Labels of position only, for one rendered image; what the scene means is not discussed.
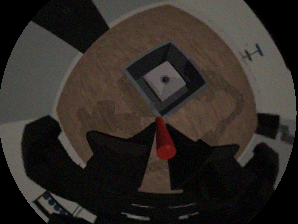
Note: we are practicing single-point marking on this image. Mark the red peg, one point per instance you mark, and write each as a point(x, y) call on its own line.
point(164, 145)

